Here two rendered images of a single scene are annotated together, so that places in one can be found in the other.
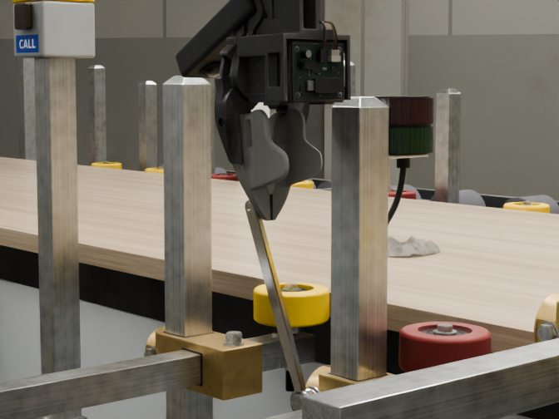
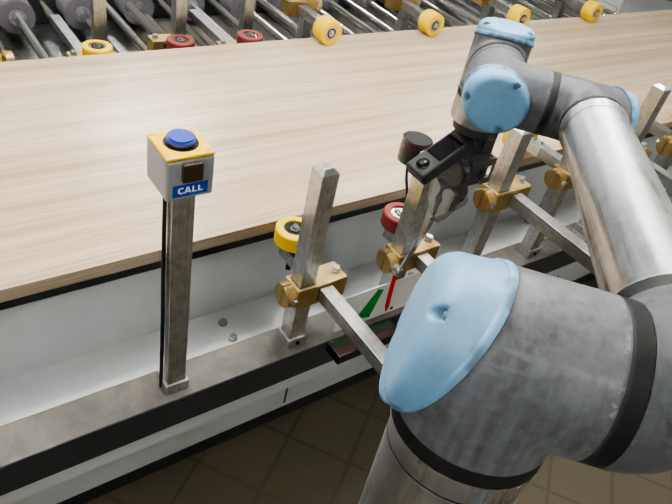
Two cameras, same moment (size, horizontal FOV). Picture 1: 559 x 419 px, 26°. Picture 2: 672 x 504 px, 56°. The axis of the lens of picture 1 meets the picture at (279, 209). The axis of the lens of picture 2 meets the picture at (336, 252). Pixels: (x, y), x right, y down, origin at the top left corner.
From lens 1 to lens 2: 1.67 m
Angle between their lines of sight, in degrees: 88
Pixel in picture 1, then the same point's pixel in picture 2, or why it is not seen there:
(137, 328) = (61, 302)
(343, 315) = (413, 233)
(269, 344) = not seen: hidden behind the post
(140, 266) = (119, 266)
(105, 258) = (69, 279)
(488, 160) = not seen: outside the picture
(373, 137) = not seen: hidden behind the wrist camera
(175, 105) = (332, 185)
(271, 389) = (204, 273)
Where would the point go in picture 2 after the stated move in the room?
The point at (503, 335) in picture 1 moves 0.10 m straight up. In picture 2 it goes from (379, 197) to (390, 160)
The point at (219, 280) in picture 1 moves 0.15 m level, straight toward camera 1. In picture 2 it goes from (205, 243) to (282, 257)
